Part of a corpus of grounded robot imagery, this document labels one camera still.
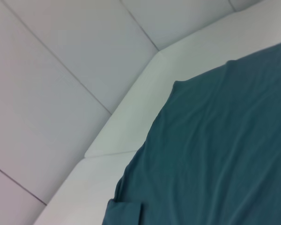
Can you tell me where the teal blue FREE t-shirt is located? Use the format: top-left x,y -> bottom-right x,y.
101,39 -> 281,225

